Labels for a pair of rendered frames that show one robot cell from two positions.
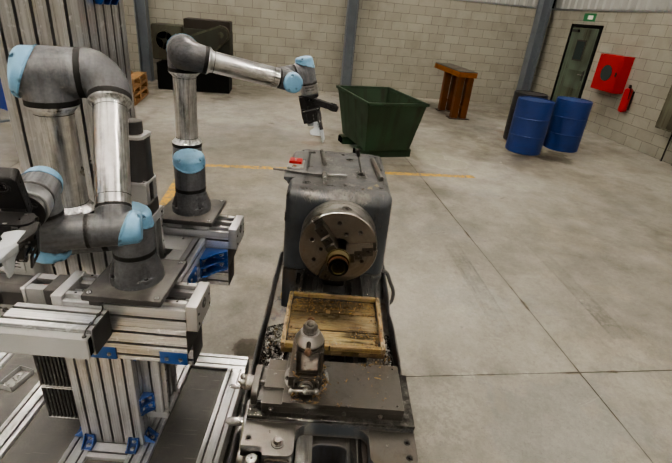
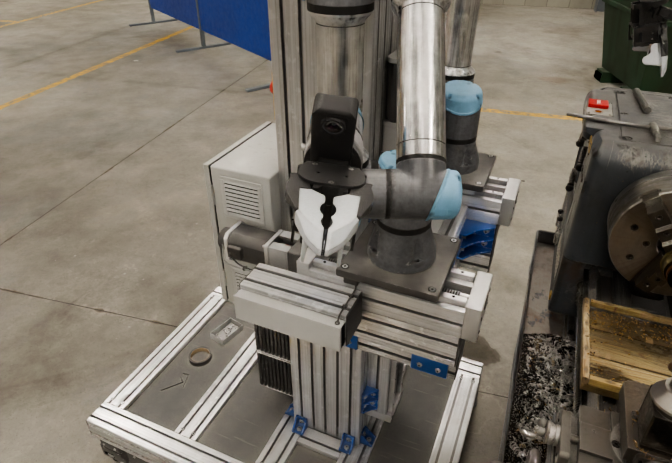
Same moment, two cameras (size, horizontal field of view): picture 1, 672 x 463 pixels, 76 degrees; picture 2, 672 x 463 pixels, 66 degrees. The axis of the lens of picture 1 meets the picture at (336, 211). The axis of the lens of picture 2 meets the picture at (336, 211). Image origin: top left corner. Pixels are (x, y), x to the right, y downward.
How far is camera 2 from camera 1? 36 cm
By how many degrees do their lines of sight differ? 23
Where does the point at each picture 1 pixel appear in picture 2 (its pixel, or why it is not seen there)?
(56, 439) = (266, 411)
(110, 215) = (423, 175)
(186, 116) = (462, 34)
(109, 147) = (424, 72)
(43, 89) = not seen: outside the picture
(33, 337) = (280, 311)
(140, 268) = (412, 245)
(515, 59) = not seen: outside the picture
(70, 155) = (353, 83)
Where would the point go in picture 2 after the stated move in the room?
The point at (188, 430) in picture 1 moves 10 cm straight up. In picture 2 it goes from (409, 442) to (411, 423)
